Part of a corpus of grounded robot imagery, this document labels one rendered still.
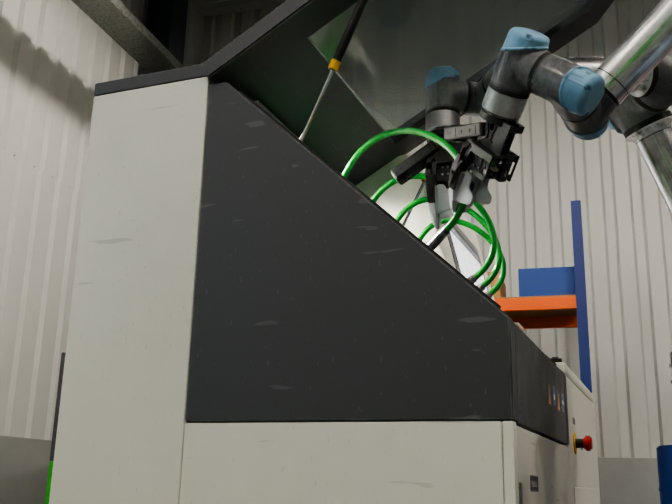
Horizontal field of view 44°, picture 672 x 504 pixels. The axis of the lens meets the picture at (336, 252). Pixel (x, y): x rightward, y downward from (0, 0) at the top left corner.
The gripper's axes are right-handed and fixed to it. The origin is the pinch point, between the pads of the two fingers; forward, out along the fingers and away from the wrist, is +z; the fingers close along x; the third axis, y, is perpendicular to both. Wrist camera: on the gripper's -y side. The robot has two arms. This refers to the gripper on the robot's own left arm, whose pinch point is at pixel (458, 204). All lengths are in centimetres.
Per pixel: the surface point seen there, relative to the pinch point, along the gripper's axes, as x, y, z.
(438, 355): -24.0, 29.8, 10.7
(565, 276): 432, -267, 223
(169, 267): -49, -18, 22
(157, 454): -57, 6, 46
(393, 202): 26, -47, 25
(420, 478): -30, 41, 26
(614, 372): 527, -240, 320
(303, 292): -35.0, 5.5, 13.6
